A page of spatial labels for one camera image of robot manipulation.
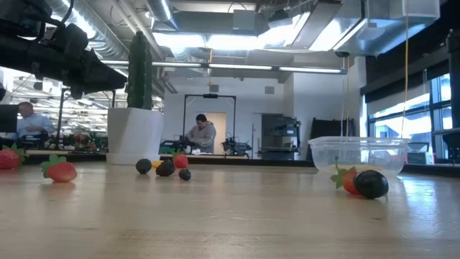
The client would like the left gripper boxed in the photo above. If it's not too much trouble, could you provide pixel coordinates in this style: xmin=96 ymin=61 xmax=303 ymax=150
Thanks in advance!
xmin=53 ymin=48 xmax=128 ymax=100

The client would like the dark round toy fruit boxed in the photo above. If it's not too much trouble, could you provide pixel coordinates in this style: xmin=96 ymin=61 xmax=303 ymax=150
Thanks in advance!
xmin=135 ymin=158 xmax=153 ymax=176

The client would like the red toy strawberry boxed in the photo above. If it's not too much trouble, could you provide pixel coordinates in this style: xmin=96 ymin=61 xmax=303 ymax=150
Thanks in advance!
xmin=171 ymin=151 xmax=190 ymax=170
xmin=330 ymin=156 xmax=360 ymax=197
xmin=40 ymin=154 xmax=78 ymax=183
xmin=0 ymin=142 xmax=26 ymax=171

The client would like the black toy blackberry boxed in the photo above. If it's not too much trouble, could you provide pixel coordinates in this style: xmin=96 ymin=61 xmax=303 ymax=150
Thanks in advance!
xmin=155 ymin=159 xmax=177 ymax=178

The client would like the black toy plum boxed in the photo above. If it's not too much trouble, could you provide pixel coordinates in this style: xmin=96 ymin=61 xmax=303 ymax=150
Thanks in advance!
xmin=353 ymin=169 xmax=390 ymax=200

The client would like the clear plastic tupperware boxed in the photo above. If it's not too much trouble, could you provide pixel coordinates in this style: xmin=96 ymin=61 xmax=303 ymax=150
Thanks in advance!
xmin=308 ymin=135 xmax=412 ymax=177

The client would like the white planter pot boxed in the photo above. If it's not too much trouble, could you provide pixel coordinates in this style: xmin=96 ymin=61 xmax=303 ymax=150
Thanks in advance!
xmin=106 ymin=106 xmax=165 ymax=165

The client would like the background work table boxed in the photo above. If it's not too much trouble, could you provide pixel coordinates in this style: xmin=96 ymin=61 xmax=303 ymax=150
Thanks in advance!
xmin=160 ymin=153 xmax=249 ymax=160
xmin=24 ymin=149 xmax=108 ymax=156

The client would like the person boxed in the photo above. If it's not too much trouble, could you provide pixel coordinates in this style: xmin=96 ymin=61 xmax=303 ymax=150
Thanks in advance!
xmin=185 ymin=114 xmax=218 ymax=155
xmin=16 ymin=101 xmax=55 ymax=140

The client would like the long ceiling light strip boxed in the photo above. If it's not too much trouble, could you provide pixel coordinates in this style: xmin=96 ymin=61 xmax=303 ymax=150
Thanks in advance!
xmin=100 ymin=59 xmax=348 ymax=76

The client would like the black equipment cabinet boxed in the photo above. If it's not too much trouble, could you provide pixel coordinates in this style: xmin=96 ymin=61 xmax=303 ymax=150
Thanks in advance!
xmin=260 ymin=113 xmax=302 ymax=161

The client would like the grey labelled box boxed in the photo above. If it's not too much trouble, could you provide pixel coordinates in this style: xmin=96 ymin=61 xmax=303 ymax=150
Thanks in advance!
xmin=407 ymin=150 xmax=435 ymax=165

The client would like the black office desk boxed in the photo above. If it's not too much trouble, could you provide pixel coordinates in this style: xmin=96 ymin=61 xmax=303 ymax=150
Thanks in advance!
xmin=433 ymin=127 xmax=460 ymax=163

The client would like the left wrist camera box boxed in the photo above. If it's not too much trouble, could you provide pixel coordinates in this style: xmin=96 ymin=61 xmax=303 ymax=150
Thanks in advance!
xmin=50 ymin=23 xmax=90 ymax=53

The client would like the black gantry frame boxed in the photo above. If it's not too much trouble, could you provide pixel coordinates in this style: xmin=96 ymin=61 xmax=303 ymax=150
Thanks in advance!
xmin=55 ymin=87 xmax=116 ymax=150
xmin=182 ymin=93 xmax=237 ymax=154

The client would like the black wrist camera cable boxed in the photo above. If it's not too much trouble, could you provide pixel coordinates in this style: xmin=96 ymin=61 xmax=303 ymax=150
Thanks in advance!
xmin=59 ymin=0 xmax=76 ymax=29

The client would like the silver ventilation duct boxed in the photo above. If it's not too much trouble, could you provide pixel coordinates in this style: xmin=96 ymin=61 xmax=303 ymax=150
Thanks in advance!
xmin=145 ymin=0 xmax=179 ymax=32

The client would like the black wall panel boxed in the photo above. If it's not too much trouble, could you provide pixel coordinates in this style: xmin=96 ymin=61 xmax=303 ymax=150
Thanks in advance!
xmin=309 ymin=117 xmax=357 ymax=161

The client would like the silver air duct hood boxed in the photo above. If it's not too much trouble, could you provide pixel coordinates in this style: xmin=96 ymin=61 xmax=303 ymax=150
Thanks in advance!
xmin=308 ymin=0 xmax=441 ymax=57

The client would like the yellow hanging cord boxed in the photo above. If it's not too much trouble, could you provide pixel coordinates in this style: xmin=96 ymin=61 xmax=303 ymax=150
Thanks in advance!
xmin=400 ymin=0 xmax=410 ymax=140

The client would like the black rig post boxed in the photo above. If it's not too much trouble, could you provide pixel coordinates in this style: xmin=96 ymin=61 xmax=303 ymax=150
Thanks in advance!
xmin=445 ymin=28 xmax=460 ymax=129

